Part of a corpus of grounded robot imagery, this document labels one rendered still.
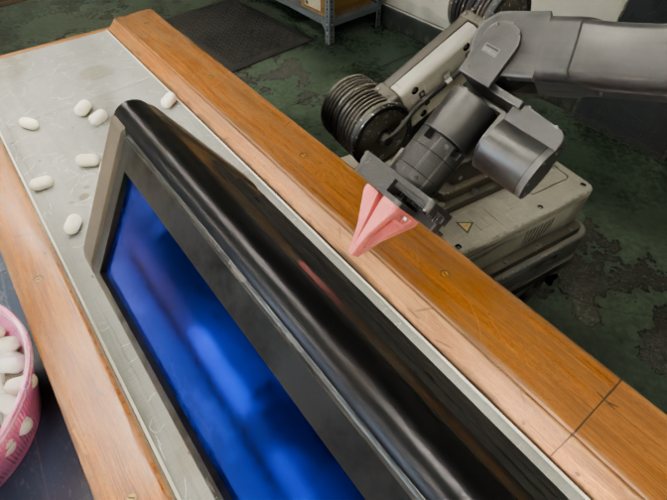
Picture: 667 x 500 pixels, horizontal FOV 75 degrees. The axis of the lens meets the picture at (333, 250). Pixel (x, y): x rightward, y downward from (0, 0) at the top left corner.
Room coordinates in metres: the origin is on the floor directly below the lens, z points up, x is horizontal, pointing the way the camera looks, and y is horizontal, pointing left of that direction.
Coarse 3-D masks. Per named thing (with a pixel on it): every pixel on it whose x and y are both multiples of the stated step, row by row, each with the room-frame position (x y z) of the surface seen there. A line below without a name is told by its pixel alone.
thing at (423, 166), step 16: (416, 144) 0.37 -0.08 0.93; (432, 144) 0.36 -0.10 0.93; (448, 144) 0.36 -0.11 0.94; (400, 160) 0.36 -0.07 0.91; (416, 160) 0.35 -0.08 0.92; (432, 160) 0.35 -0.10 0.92; (448, 160) 0.35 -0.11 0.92; (400, 176) 0.34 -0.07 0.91; (416, 176) 0.34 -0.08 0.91; (432, 176) 0.34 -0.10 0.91; (448, 176) 0.35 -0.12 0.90; (400, 192) 0.35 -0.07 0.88; (416, 192) 0.32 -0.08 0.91; (432, 192) 0.34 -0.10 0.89; (432, 208) 0.30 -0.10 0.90
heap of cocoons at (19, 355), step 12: (0, 336) 0.26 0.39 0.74; (12, 336) 0.25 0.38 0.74; (0, 348) 0.24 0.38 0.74; (12, 348) 0.24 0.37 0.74; (0, 360) 0.22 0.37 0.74; (12, 360) 0.22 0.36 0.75; (24, 360) 0.23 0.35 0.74; (0, 372) 0.21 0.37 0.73; (12, 372) 0.21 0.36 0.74; (0, 384) 0.20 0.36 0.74; (12, 384) 0.20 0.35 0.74; (36, 384) 0.20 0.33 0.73; (0, 396) 0.18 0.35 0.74; (12, 396) 0.18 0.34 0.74; (0, 408) 0.17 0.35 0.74; (0, 420) 0.16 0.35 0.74; (24, 420) 0.16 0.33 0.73; (24, 432) 0.15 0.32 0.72; (12, 444) 0.14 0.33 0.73
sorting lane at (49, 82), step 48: (48, 48) 0.99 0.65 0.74; (96, 48) 0.99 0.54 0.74; (0, 96) 0.78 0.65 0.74; (48, 96) 0.78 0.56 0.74; (96, 96) 0.78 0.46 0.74; (144, 96) 0.78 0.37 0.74; (48, 144) 0.63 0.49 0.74; (96, 144) 0.63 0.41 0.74; (48, 192) 0.51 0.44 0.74; (96, 288) 0.33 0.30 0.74; (144, 384) 0.20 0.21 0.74; (144, 432) 0.15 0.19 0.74; (192, 480) 0.10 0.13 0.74
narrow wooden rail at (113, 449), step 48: (0, 144) 0.60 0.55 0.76; (0, 192) 0.48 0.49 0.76; (0, 240) 0.38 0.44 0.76; (48, 240) 0.39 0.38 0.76; (48, 288) 0.31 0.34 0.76; (48, 336) 0.24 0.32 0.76; (96, 336) 0.25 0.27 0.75; (96, 384) 0.19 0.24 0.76; (96, 432) 0.14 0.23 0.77; (96, 480) 0.10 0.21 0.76; (144, 480) 0.10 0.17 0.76
